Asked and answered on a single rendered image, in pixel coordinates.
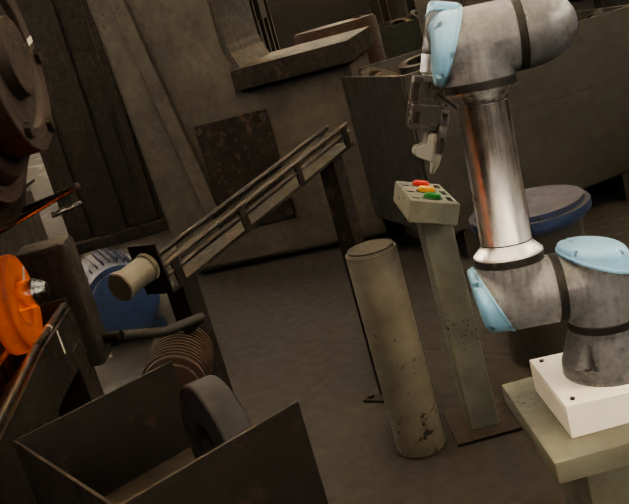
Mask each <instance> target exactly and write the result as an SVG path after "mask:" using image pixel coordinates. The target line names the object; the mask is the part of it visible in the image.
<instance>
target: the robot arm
mask: <svg viewBox="0 0 629 504"><path fill-rule="evenodd" d="M577 28H578V17H577V14H576V11H575V9H574V7H573V6H572V5H571V3H570V2H569V1H568V0H494V1H490V2H485V3H480V4H475V5H470V6H466V7H462V5H461V4H460V3H456V2H446V1H430V2H429V3H428V5H427V12H426V14H425V29H424V38H423V47H422V55H421V64H420V72H421V73H422V74H420V75H412V81H411V90H410V99H409V102H408V106H407V115H406V124H405V125H407V126H408V127H409V128H410V129H412V130H418V131H425V133H424V135H423V140H422V142H421V143H418V144H416V145H414V146H413V147H412V153H413V154H414V155H415V156H416V157H418V158H421V159H423V160H426V161H429V162H430V174H434V173H435V171H436V170H437V169H438V167H439V164H440V161H441V158H442V154H443V150H444V145H445V141H446V133H447V128H448V124H449V108H450V105H451V106H452V107H454V108H455V109H456V110H457V111H458V117H459V122H460V128H461V134H462V140H463V146H464V152H465V158H466V163H467V169H468V175H469V181H470V187H471V193H472V198H473V205H474V210H475V216H476V222H477V228H478V234H479V239H480V248H479V249H478V251H477V252H476V253H475V255H474V264H475V268H474V267H471V268H470V269H468V270H467V276H468V279H469V283H470V286H471V290H472V293H473V296H474V299H475V302H476V305H477V308H478V310H479V313H480V316H481V318H482V321H483V323H484V325H485V327H486V328H487V329H488V330H489V331H491V332H494V333H498V332H506V331H513V332H514V331H516V330H518V329H524V328H529V327H535V326H540V325H546V324H551V323H557V322H562V321H566V322H567V335H566V340H565V345H564V349H563V354H562V369H563V374H564V376H565V377H566V378H567V379H568V380H570V381H572V382H574V383H577V384H580V385H584V386H590V387H615V386H622V385H627V384H629V250H628V248H627V247H626V246H625V245H624V244H623V243H622V242H620V241H618V240H615V239H611V238H607V237H599V236H578V237H571V238H566V239H565V240H561V241H559V242H558V243H557V245H556V248H555V251H556V253H551V254H546V255H544V250H543V246H542V245H541V244H540V243H538V242H537V241H536V240H534V239H533V238H532V234H531V228H530V222H529V215H528V209H527V203H526V197H525V190H524V184H523V178H522V172H521V165H520V159H519V153H518V147H517V140H516V134H515V128H514V122H513V115H512V109H511V103H510V94H511V92H512V91H513V89H514V88H515V86H516V85H517V78H516V72H517V71H521V70H526V69H530V68H534V67H537V66H540V65H543V64H545V63H547V62H549V61H551V60H553V59H555V58H556V57H558V56H559V55H560V54H561V53H563V52H564V51H565V50H566V49H567V48H568V47H569V45H570V44H571V43H572V41H573V39H574V38H575V35H576V32H577ZM432 85H435V87H434V89H432V88H431V87H432ZM438 96H439V97H438ZM441 98H442V99H443V100H442V99H441ZM445 101H446V102H445ZM449 104H450V105H449ZM428 130H431V131H428Z"/></svg>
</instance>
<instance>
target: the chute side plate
mask: <svg viewBox="0 0 629 504"><path fill-rule="evenodd" d="M57 330H58V333H59V336H60V338H61V341H62V344H63V346H64V349H65V352H66V353H65V354H64V351H63V348H62V345H61V343H60V340H59V337H58V334H57V332H56V331H57ZM79 339H81V341H82V344H83V347H84V350H85V352H86V353H87V350H86V347H85V344H84V342H83V339H82V336H81V333H80V331H79V328H78V325H77V322H76V319H75V317H74V314H73V311H72V308H71V307H68V308H67V309H66V311H65V313H64V314H63V316H62V317H61V319H60V320H59V322H58V323H57V325H56V326H55V328H54V329H53V331H52V332H51V334H50V335H49V337H48V339H47V340H46V342H45V343H44V345H43V346H42V348H41V350H40V352H39V354H38V356H37V358H36V360H35V362H34V364H33V366H32V368H31V370H30V372H29V375H28V377H27V379H26V381H25V383H24V385H23V387H22V389H21V391H20V393H19V395H18V397H17V399H16V401H15V404H14V406H13V408H12V410H11V412H10V414H9V416H8V418H7V420H6V422H5V424H4V427H3V429H2V431H1V433H0V504H23V503H24V500H25V498H26V495H27V492H28V490H29V487H30V485H29V482H28V479H27V477H26V474H25V472H24V469H23V467H22V464H21V462H20V459H19V457H18V454H17V452H16V449H15V446H14V444H13V440H16V439H17V438H19V437H21V436H23V435H25V434H27V433H29V432H31V431H33V430H35V429H37V428H39V427H41V426H43V425H45V424H47V423H49V422H51V421H53V420H55V419H56V417H57V414H58V411H59V409H60V406H61V403H62V401H63V398H64V396H65V394H66V392H67V390H68V388H69V386H70V384H71V382H72V380H73V378H74V376H75V374H76V372H77V370H78V369H79V367H78V364H77V361H76V359H75V356H74V353H73V349H74V347H75V346H76V344H77V342H78V340H79Z"/></svg>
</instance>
